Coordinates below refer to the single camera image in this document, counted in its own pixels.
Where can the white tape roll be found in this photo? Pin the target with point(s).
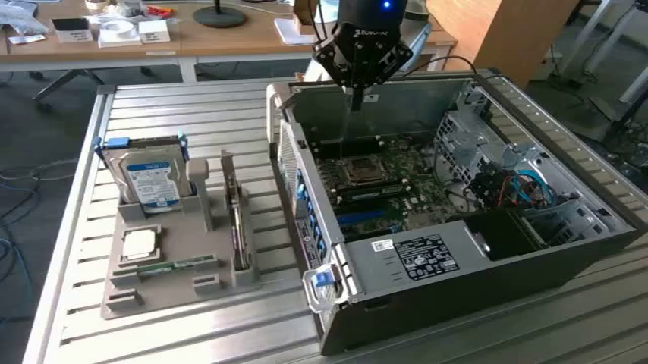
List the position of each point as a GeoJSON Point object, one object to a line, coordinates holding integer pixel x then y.
{"type": "Point", "coordinates": [105, 30]}

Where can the clear plastic bag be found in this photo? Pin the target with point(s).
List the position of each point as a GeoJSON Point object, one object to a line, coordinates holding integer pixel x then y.
{"type": "Point", "coordinates": [20, 22]}

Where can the Nvidia graphics card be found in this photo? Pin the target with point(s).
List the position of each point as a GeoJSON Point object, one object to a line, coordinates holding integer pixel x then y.
{"type": "Point", "coordinates": [239, 235]}

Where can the beige tape roll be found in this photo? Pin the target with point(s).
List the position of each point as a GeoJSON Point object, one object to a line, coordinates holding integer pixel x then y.
{"type": "Point", "coordinates": [89, 4]}

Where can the brown cardboard box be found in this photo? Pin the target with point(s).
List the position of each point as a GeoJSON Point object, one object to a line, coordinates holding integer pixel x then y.
{"type": "Point", "coordinates": [303, 11]}

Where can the silver disk bay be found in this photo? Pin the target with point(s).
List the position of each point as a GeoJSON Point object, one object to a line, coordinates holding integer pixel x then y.
{"type": "Point", "coordinates": [572, 223]}

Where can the grey power supply unit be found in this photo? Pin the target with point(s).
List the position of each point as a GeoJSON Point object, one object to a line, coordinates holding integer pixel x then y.
{"type": "Point", "coordinates": [374, 265]}

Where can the white paper stack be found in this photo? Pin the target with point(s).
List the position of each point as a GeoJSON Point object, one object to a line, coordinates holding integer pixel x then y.
{"type": "Point", "coordinates": [291, 32]}

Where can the blue expansion slot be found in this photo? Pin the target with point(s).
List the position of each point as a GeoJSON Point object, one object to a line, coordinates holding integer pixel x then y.
{"type": "Point", "coordinates": [361, 217]}

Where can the CPU socket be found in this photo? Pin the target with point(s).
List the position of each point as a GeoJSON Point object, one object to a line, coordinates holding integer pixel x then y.
{"type": "Point", "coordinates": [365, 170]}

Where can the red orange packet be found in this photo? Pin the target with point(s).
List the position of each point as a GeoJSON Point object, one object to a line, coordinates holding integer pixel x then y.
{"type": "Point", "coordinates": [159, 12]}

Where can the grey parts rack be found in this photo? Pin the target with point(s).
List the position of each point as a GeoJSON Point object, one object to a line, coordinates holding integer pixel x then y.
{"type": "Point", "coordinates": [187, 242]}

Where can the hard disk with blue caddy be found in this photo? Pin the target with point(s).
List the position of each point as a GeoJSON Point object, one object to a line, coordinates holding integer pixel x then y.
{"type": "Point", "coordinates": [147, 186]}

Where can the black round lamp base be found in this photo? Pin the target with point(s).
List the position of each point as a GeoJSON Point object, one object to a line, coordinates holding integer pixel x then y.
{"type": "Point", "coordinates": [219, 19]}

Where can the blue case release latch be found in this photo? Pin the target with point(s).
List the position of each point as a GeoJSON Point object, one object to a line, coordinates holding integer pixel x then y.
{"type": "Point", "coordinates": [323, 282]}

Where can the silver CPU chip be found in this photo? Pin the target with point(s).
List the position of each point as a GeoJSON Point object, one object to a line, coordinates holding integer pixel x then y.
{"type": "Point", "coordinates": [139, 244]}

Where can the black plastic shroud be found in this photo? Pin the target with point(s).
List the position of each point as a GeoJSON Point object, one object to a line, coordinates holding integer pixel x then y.
{"type": "Point", "coordinates": [501, 235]}

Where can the green motherboard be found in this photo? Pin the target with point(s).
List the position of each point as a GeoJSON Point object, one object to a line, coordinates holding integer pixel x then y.
{"type": "Point", "coordinates": [419, 186]}

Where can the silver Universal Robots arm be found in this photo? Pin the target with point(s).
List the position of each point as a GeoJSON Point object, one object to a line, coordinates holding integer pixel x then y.
{"type": "Point", "coordinates": [315, 72]}

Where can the white metal table frame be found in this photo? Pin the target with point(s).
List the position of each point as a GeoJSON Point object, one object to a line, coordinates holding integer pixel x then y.
{"type": "Point", "coordinates": [604, 34]}

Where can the white box with black top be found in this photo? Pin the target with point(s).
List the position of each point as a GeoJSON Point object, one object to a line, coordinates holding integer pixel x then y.
{"type": "Point", "coordinates": [73, 35]}

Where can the black floor stand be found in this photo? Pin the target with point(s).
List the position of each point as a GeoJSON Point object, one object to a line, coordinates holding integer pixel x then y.
{"type": "Point", "coordinates": [622, 125]}

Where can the wooden cabinet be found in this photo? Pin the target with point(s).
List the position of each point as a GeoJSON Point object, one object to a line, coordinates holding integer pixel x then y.
{"type": "Point", "coordinates": [481, 30]}

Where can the open black PC case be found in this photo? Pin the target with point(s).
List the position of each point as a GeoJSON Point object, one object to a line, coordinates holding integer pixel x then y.
{"type": "Point", "coordinates": [455, 303]}

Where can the wooden desk with white frame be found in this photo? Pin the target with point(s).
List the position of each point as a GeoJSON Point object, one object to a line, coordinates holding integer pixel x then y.
{"type": "Point", "coordinates": [227, 41]}
{"type": "Point", "coordinates": [76, 51]}

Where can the white cardboard box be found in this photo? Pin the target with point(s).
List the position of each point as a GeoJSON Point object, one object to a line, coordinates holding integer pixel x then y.
{"type": "Point", "coordinates": [154, 32]}

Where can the white label card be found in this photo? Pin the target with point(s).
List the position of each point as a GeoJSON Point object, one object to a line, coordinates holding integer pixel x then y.
{"type": "Point", "coordinates": [25, 39]}

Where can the green RAM stick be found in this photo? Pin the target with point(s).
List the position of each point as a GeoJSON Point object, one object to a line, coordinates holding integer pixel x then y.
{"type": "Point", "coordinates": [369, 192]}
{"type": "Point", "coordinates": [162, 267]}

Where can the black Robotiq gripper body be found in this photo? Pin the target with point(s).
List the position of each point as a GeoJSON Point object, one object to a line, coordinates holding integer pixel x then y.
{"type": "Point", "coordinates": [366, 22]}

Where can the flat white box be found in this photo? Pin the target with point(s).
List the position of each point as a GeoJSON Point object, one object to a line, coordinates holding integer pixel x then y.
{"type": "Point", "coordinates": [119, 42]}

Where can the silver disk bay cage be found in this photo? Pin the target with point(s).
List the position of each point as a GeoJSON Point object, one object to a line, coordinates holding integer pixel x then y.
{"type": "Point", "coordinates": [465, 151]}

